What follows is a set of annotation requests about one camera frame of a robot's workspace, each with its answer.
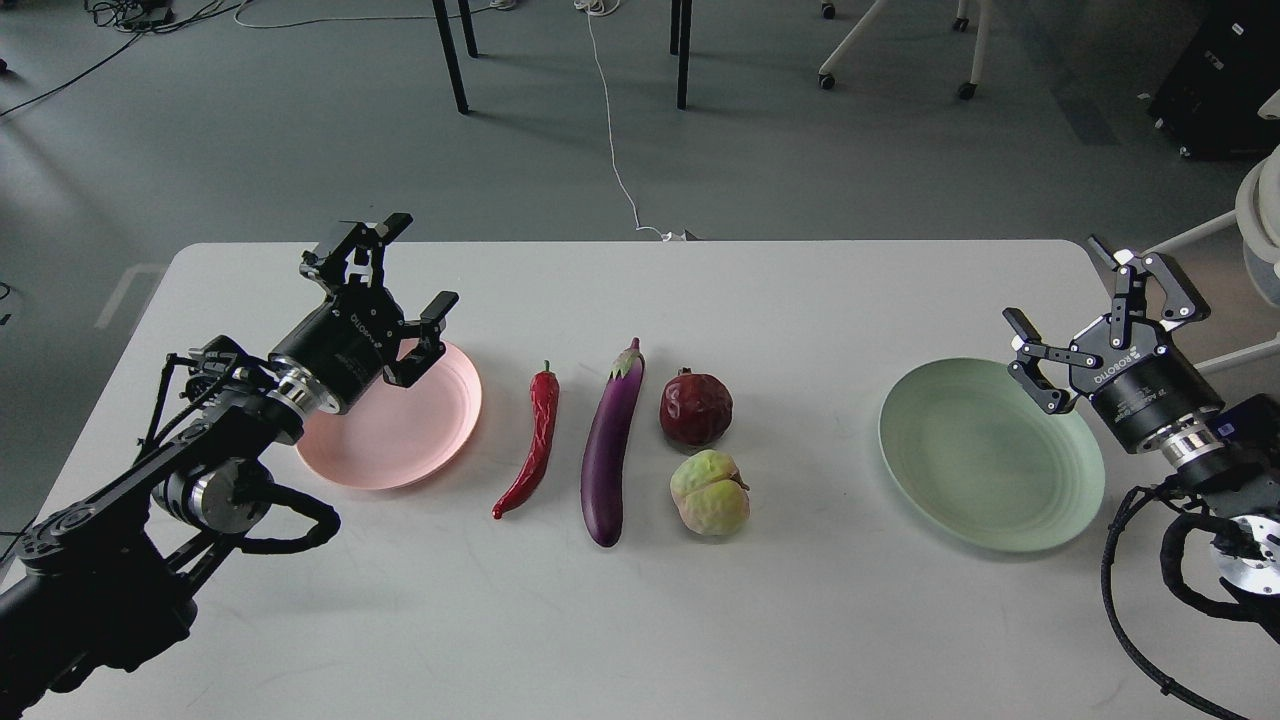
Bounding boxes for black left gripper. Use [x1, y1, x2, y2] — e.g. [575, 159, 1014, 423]
[268, 211, 460, 414]

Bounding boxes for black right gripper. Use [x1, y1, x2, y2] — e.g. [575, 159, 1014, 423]
[1004, 236, 1225, 455]

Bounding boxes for purple eggplant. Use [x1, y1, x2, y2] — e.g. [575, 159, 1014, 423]
[580, 337, 645, 548]

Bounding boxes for dark red pomegranate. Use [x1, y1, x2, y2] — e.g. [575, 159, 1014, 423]
[658, 366, 733, 447]

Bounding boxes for yellow green lumpy fruit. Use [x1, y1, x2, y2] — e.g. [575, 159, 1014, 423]
[669, 448, 751, 537]

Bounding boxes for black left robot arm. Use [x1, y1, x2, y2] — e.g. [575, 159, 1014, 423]
[1, 213, 460, 719]

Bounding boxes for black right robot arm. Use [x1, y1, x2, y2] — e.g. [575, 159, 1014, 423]
[1004, 236, 1277, 719]

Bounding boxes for pink plate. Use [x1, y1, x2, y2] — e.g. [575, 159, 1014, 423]
[296, 343, 483, 491]

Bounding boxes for red chili pepper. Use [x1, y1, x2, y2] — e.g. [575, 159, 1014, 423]
[490, 360, 561, 520]

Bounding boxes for green plate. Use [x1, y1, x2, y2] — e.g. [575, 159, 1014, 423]
[877, 357, 1106, 553]

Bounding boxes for black equipment case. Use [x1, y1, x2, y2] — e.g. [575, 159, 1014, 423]
[1148, 1, 1279, 160]

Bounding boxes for black table legs left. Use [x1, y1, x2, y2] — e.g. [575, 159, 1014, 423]
[431, 0, 479, 115]

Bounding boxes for black table legs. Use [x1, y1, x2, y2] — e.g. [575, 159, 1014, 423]
[669, 0, 692, 111]
[431, 0, 479, 115]

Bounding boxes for white rolling chair base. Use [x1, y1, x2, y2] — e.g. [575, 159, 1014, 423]
[817, 1, 995, 101]

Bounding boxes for black table legs right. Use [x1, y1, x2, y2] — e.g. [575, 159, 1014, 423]
[669, 0, 692, 111]

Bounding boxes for white floor cable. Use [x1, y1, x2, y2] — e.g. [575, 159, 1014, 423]
[573, 0, 687, 242]

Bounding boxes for black floor cables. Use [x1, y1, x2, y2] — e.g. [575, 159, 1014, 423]
[0, 0, 251, 119]

